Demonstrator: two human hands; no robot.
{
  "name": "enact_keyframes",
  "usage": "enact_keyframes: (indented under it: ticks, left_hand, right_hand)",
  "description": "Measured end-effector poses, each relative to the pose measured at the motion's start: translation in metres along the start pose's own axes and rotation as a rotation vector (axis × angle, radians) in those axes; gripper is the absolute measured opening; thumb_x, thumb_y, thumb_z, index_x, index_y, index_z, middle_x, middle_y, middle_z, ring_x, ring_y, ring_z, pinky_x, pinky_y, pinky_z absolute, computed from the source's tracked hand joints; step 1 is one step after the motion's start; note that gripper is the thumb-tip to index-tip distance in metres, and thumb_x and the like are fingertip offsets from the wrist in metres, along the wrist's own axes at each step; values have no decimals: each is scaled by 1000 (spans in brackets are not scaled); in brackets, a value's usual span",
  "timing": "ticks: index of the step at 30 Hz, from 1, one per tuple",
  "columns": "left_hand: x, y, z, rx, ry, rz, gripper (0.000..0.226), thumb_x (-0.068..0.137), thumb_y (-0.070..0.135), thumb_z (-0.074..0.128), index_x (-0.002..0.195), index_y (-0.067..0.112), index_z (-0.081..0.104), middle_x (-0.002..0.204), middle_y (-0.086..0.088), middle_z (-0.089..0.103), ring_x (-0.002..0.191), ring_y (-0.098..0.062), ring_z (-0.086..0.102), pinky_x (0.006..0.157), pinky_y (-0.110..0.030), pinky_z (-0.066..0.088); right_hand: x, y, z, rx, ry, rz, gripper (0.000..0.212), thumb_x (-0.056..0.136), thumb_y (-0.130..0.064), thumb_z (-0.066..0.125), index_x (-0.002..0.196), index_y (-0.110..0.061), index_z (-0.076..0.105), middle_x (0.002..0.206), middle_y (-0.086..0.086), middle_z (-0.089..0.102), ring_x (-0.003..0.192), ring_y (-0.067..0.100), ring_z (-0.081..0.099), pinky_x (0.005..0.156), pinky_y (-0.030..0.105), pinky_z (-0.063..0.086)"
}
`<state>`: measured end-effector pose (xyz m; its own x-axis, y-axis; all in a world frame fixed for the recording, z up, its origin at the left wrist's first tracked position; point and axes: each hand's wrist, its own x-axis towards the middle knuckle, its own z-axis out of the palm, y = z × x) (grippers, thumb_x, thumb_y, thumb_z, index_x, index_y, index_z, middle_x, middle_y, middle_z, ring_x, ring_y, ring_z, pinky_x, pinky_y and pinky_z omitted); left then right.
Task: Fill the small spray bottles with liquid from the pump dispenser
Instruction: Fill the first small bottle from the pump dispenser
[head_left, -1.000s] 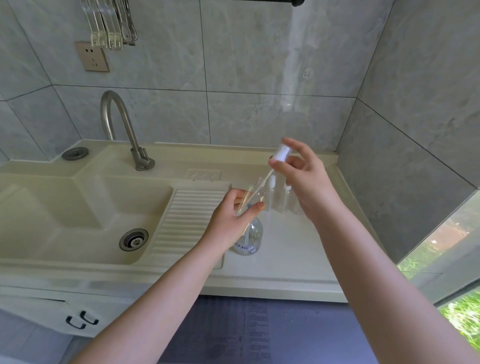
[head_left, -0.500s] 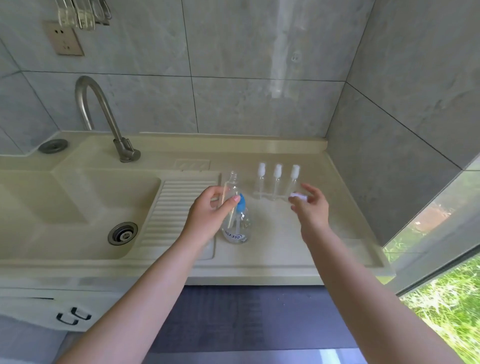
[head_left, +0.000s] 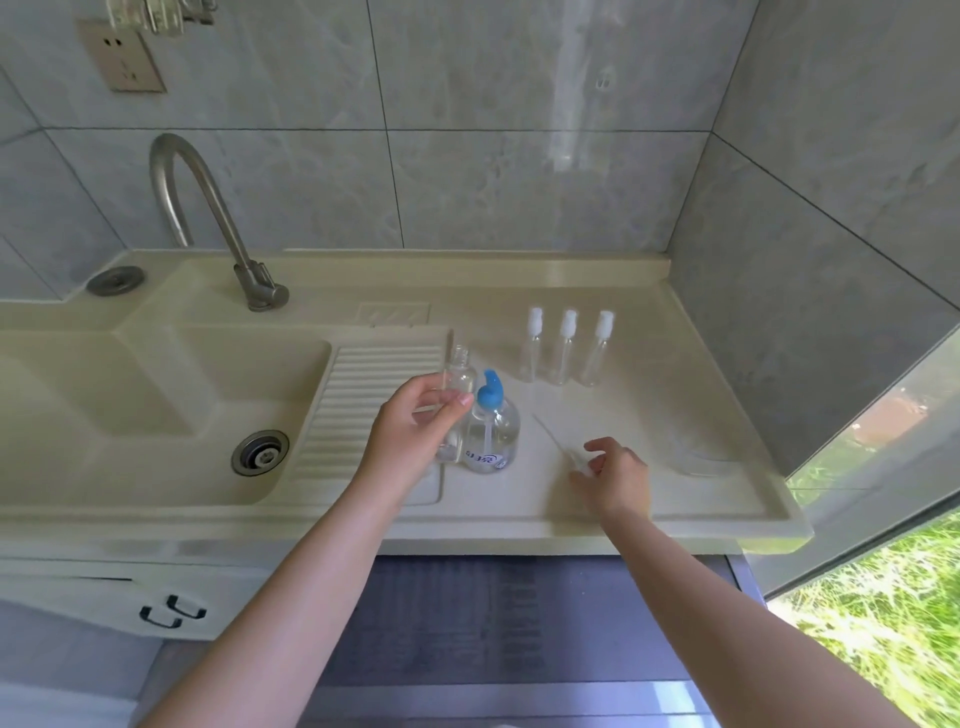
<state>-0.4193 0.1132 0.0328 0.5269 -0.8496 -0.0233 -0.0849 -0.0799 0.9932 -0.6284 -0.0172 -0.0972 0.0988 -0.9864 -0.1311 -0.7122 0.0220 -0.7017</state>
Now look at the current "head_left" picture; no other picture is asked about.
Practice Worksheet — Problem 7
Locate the person's left hand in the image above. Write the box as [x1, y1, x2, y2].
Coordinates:
[352, 372, 475, 511]

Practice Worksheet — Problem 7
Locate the person's right hand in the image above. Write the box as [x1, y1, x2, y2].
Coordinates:
[567, 437, 652, 530]

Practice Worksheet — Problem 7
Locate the white spray cap with tube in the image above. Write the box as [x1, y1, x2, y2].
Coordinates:
[530, 412, 601, 481]

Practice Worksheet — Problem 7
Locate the clear hand sanitizer pump bottle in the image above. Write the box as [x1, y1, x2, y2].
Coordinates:
[462, 368, 520, 475]

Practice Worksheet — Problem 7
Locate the small clear bottle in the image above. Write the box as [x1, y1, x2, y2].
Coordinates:
[581, 309, 616, 389]
[551, 308, 579, 388]
[518, 305, 544, 384]
[433, 344, 478, 464]

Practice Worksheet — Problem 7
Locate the person's left forearm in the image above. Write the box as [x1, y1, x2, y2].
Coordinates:
[138, 479, 410, 728]

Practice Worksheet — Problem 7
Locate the person's right forearm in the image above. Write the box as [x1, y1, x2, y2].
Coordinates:
[599, 506, 931, 728]

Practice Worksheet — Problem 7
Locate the steel sink drain strainer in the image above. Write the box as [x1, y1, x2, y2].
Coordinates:
[230, 429, 291, 478]

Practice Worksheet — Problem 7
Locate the grey washing machine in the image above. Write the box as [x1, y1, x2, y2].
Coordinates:
[296, 554, 766, 728]

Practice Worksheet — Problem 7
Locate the glass window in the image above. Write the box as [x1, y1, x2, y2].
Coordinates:
[749, 322, 960, 728]

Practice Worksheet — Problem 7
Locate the cream sink with washboard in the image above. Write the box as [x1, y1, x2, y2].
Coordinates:
[0, 248, 815, 560]

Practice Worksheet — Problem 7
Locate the curved steel faucet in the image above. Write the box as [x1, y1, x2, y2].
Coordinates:
[148, 133, 291, 313]

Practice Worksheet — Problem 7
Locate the round steel hole cover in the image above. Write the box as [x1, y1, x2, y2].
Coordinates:
[85, 265, 148, 298]

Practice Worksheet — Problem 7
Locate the white cabinet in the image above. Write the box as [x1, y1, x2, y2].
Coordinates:
[0, 558, 271, 643]

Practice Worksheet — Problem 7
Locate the beige wall socket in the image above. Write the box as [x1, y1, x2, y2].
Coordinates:
[77, 18, 168, 95]

